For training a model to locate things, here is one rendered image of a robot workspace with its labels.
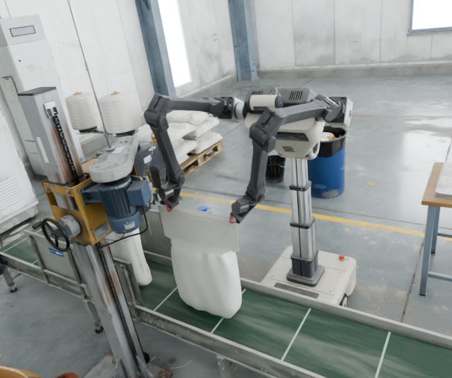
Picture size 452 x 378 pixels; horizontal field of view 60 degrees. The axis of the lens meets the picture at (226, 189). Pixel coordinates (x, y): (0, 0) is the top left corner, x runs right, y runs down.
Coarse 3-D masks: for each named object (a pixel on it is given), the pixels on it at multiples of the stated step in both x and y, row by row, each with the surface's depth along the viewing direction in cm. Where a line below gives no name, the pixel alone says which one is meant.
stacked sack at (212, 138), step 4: (208, 136) 560; (212, 136) 560; (216, 136) 563; (220, 136) 569; (200, 140) 549; (204, 140) 549; (208, 140) 550; (212, 140) 554; (216, 140) 562; (200, 144) 537; (204, 144) 541; (208, 144) 547; (212, 144) 557; (196, 148) 534; (200, 148) 533; (204, 148) 540; (188, 152) 540; (192, 152) 534; (196, 152) 532
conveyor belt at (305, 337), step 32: (32, 256) 310; (160, 288) 253; (192, 320) 223; (224, 320) 220; (256, 320) 216; (288, 320) 213; (320, 320) 210; (288, 352) 194; (320, 352) 192; (352, 352) 189; (384, 352) 186; (416, 352) 184; (448, 352) 182
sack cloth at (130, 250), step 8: (112, 232) 241; (136, 232) 246; (120, 240) 240; (128, 240) 242; (136, 240) 248; (112, 248) 245; (120, 248) 243; (128, 248) 244; (136, 248) 248; (120, 256) 246; (128, 256) 246; (136, 256) 250; (136, 264) 251; (144, 264) 259; (136, 272) 252; (144, 272) 257; (144, 280) 257
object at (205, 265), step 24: (168, 216) 217; (192, 216) 205; (216, 216) 198; (192, 240) 214; (216, 240) 205; (192, 264) 211; (216, 264) 204; (192, 288) 221; (216, 288) 210; (240, 288) 219; (216, 312) 220
